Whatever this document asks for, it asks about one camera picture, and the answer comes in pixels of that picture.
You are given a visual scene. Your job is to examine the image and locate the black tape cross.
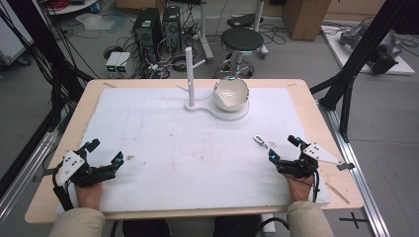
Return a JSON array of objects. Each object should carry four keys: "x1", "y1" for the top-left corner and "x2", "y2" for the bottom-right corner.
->
[{"x1": 338, "y1": 211, "x2": 369, "y2": 230}]

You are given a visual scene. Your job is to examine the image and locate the brown cardboard box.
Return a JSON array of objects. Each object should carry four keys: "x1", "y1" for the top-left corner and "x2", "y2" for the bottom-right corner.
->
[{"x1": 281, "y1": 0, "x2": 333, "y2": 41}]

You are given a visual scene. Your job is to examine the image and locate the black round stool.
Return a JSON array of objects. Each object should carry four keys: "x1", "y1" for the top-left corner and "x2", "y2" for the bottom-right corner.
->
[{"x1": 215, "y1": 27, "x2": 266, "y2": 80}]

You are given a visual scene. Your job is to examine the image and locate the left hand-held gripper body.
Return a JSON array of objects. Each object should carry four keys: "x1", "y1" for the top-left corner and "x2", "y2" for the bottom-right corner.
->
[{"x1": 54, "y1": 149, "x2": 117, "y2": 189}]

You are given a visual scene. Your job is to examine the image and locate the white power supply box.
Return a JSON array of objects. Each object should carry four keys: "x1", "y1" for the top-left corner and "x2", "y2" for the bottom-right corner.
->
[
  {"x1": 105, "y1": 51, "x2": 123, "y2": 76},
  {"x1": 115, "y1": 51, "x2": 132, "y2": 76}
]

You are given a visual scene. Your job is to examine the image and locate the round white table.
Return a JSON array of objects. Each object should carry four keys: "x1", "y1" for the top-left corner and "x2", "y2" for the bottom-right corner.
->
[{"x1": 43, "y1": 0, "x2": 101, "y2": 17}]

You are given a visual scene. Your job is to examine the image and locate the thin wooden stick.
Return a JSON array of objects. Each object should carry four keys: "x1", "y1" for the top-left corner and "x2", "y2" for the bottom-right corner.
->
[{"x1": 324, "y1": 181, "x2": 352, "y2": 205}]

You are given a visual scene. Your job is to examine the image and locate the white stand with pole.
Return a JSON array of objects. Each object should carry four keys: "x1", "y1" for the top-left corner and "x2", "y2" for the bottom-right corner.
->
[{"x1": 176, "y1": 45, "x2": 251, "y2": 122}]

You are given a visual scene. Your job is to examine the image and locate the white board with equipment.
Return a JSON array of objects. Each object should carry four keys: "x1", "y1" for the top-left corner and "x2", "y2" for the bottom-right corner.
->
[{"x1": 320, "y1": 24, "x2": 416, "y2": 77}]

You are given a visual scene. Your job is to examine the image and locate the black metal frame stand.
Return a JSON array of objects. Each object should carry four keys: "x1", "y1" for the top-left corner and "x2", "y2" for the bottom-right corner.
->
[
  {"x1": 309, "y1": 0, "x2": 419, "y2": 143},
  {"x1": 0, "y1": 0, "x2": 95, "y2": 198}
]

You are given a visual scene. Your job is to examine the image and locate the white table leg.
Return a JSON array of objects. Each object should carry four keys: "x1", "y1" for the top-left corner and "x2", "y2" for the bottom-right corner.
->
[{"x1": 260, "y1": 212, "x2": 277, "y2": 235}]

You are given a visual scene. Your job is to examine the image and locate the person's legs dark trousers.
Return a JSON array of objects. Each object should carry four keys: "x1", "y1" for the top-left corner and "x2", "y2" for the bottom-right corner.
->
[{"x1": 122, "y1": 214, "x2": 262, "y2": 237}]

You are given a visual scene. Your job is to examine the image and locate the grey machine part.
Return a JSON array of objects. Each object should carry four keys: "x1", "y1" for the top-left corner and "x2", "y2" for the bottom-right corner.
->
[{"x1": 338, "y1": 22, "x2": 403, "y2": 75}]

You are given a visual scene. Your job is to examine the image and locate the small black computer tower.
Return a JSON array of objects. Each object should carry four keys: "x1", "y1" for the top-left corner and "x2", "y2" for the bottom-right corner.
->
[{"x1": 162, "y1": 5, "x2": 183, "y2": 51}]

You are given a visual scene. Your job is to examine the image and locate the flat black device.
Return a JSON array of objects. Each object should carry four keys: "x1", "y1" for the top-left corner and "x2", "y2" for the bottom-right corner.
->
[{"x1": 226, "y1": 13, "x2": 265, "y2": 30}]

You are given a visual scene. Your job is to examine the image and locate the person's left hand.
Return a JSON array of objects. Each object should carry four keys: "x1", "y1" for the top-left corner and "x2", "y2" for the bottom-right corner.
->
[{"x1": 74, "y1": 183, "x2": 104, "y2": 211}]

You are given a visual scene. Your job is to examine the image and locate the white desk leg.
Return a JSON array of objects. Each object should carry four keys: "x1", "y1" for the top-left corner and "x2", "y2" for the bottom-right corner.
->
[
  {"x1": 252, "y1": 0, "x2": 270, "y2": 59},
  {"x1": 197, "y1": 0, "x2": 215, "y2": 62}
]

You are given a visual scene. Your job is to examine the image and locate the aluminium rail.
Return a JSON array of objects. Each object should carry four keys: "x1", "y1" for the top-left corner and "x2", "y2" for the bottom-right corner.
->
[
  {"x1": 316, "y1": 98, "x2": 392, "y2": 237},
  {"x1": 0, "y1": 130, "x2": 65, "y2": 226}
]

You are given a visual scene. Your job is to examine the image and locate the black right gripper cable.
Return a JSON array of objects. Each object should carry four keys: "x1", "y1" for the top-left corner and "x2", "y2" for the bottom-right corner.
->
[{"x1": 285, "y1": 167, "x2": 321, "y2": 203}]

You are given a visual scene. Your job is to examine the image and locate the large black computer tower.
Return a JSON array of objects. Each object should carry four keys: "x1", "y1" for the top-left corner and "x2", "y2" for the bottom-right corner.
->
[{"x1": 132, "y1": 7, "x2": 164, "y2": 64}]

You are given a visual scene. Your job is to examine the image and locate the person's right hand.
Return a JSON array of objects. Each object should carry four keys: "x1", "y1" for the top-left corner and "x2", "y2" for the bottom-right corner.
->
[{"x1": 285, "y1": 174, "x2": 316, "y2": 202}]

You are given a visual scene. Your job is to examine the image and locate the white foam mat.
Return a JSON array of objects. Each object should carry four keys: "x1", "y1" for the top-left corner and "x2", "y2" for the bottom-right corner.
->
[{"x1": 56, "y1": 86, "x2": 331, "y2": 215}]

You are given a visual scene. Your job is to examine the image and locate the silver metal clasp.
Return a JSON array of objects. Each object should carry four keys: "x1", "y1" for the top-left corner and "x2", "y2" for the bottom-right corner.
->
[{"x1": 252, "y1": 134, "x2": 270, "y2": 150}]

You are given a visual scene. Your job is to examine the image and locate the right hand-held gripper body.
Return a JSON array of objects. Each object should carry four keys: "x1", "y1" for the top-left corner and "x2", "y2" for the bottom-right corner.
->
[{"x1": 276, "y1": 141, "x2": 357, "y2": 179}]

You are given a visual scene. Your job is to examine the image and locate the white ceramic bowl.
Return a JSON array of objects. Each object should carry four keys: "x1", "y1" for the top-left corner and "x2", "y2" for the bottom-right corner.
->
[{"x1": 212, "y1": 77, "x2": 250, "y2": 113}]

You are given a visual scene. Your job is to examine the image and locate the clear plastic sheet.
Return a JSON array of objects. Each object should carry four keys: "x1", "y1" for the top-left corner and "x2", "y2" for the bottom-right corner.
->
[{"x1": 74, "y1": 12, "x2": 128, "y2": 34}]

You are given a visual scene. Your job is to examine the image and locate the black cable loop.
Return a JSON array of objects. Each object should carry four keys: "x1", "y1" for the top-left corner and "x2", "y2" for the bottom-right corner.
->
[{"x1": 252, "y1": 216, "x2": 292, "y2": 237}]

